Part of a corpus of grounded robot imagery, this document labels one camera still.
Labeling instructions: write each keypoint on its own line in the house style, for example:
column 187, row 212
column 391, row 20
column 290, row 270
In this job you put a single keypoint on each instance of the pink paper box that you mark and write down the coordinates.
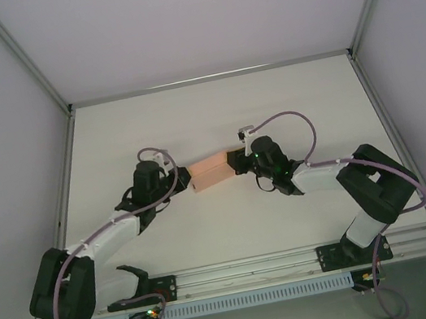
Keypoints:
column 211, row 170

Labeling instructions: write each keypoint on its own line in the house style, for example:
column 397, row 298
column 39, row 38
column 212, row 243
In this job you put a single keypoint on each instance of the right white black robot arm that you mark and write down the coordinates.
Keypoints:
column 379, row 188

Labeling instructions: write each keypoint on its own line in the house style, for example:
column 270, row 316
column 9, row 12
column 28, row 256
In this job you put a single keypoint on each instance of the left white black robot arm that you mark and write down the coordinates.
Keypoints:
column 68, row 296

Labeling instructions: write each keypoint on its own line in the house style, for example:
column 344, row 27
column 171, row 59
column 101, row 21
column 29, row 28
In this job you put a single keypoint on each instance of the aluminium crossbar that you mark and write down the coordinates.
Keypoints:
column 207, row 78

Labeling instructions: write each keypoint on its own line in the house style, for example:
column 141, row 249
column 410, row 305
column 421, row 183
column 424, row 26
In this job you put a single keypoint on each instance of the left black circuit board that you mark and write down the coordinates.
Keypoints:
column 142, row 317

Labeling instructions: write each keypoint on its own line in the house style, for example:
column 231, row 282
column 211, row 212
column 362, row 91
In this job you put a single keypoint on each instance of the black circuit board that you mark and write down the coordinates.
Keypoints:
column 361, row 286
column 142, row 317

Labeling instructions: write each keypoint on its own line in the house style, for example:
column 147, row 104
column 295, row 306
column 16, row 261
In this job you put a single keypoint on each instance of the right black circuit board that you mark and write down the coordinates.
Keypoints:
column 361, row 286

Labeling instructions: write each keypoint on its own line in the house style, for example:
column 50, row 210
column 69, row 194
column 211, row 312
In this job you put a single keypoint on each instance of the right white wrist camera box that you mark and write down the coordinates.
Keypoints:
column 245, row 133

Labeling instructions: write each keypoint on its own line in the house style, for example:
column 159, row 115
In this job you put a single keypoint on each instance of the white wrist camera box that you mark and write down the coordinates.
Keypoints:
column 161, row 158
column 245, row 133

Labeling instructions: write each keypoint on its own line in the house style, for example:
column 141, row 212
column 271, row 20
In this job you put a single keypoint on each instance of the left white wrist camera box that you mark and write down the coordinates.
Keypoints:
column 161, row 158

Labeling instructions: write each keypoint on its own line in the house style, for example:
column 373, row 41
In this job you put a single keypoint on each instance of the aluminium side rail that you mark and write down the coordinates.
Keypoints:
column 377, row 105
column 68, row 160

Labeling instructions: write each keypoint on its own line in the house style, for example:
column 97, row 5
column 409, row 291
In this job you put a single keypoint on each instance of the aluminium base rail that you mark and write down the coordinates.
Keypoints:
column 249, row 273

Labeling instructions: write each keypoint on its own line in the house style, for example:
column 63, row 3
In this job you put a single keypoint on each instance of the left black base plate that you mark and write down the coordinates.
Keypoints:
column 166, row 289

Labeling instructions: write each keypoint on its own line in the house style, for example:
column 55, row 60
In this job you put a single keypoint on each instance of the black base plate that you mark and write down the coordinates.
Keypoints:
column 331, row 258
column 166, row 289

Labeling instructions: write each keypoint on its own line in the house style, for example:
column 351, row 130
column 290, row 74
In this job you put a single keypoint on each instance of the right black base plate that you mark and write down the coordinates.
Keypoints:
column 331, row 258

